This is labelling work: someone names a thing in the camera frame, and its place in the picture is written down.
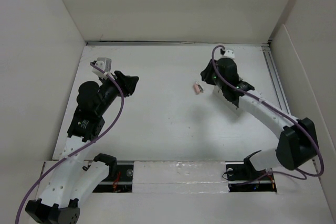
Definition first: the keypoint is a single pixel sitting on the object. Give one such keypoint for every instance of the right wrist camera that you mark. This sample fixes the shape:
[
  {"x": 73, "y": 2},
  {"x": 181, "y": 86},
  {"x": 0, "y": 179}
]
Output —
[{"x": 227, "y": 53}]

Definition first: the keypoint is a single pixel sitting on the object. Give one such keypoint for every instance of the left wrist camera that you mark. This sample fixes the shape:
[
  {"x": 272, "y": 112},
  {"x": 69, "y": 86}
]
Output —
[{"x": 102, "y": 66}]

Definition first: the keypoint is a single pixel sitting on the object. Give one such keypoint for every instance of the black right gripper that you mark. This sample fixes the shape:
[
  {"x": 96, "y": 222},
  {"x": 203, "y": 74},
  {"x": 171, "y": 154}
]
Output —
[{"x": 207, "y": 73}]

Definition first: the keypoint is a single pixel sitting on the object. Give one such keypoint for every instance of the aluminium rail at back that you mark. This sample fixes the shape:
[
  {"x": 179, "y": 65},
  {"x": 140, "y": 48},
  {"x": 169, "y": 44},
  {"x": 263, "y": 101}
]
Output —
[{"x": 165, "y": 43}]

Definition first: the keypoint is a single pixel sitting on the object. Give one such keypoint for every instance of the pink correction tape dispenser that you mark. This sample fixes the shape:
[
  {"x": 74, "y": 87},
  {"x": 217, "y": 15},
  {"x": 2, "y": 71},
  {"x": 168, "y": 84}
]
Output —
[{"x": 198, "y": 88}]

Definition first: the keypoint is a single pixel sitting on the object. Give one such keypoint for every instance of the white slotted desk organizer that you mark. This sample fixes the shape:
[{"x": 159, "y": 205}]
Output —
[{"x": 218, "y": 93}]

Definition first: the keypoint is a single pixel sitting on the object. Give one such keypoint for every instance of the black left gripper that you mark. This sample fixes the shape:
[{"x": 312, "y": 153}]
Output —
[{"x": 126, "y": 82}]

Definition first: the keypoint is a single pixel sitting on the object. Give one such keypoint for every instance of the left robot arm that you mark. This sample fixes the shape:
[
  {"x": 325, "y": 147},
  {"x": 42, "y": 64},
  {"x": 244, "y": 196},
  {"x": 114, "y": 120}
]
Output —
[{"x": 70, "y": 186}]

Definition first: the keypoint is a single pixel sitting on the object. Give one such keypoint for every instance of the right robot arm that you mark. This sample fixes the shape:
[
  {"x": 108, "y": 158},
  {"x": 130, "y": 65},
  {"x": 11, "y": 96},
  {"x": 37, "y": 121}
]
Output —
[{"x": 297, "y": 139}]

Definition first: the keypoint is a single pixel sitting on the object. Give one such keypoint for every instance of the aluminium rail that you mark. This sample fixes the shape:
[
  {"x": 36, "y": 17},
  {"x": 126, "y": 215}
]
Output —
[
  {"x": 283, "y": 104},
  {"x": 165, "y": 43}
]

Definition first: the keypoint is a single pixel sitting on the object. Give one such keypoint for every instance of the aluminium rail at right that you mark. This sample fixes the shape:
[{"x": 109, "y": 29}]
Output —
[{"x": 283, "y": 104}]

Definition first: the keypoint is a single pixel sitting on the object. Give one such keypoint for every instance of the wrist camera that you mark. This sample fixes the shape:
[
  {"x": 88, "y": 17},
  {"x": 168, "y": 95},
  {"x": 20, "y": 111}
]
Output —
[
  {"x": 227, "y": 53},
  {"x": 102, "y": 66}
]

